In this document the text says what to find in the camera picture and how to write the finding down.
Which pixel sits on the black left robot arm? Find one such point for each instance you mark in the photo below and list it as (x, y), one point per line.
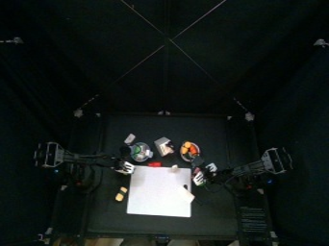
(85, 158)

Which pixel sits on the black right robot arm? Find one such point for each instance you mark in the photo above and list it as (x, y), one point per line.
(252, 167)

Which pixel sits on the yellow toy starfruit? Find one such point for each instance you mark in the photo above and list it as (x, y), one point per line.
(120, 194)

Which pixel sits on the white cutting board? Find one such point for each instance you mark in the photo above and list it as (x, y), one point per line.
(157, 195)

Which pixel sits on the small black toy object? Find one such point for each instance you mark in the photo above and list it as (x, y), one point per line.
(196, 161)

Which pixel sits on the green toy vegetable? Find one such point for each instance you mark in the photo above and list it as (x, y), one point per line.
(136, 150)

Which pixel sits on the white toy knife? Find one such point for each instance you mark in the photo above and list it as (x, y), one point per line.
(185, 193)

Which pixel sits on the small red toy block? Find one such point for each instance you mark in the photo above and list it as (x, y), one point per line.
(153, 164)

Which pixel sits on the red orange toy food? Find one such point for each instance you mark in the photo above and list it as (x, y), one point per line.
(192, 151)

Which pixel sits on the small beige toy piece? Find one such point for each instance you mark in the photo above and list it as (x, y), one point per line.
(173, 167)

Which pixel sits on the round plate with red rim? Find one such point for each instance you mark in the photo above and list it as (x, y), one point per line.
(189, 151)

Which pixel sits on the small white grey block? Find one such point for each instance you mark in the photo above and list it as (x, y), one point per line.
(128, 138)

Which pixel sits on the orange toy fruit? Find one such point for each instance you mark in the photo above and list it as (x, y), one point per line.
(184, 148)

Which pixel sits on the white square box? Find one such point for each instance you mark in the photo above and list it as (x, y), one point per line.
(163, 146)

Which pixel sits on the white text label sticker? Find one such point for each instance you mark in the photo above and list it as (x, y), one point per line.
(252, 221)

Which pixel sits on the metal frame corner bracket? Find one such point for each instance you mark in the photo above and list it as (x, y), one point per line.
(77, 112)
(319, 42)
(248, 116)
(16, 40)

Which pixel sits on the metal frame centre clamp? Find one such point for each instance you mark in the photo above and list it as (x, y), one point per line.
(163, 112)

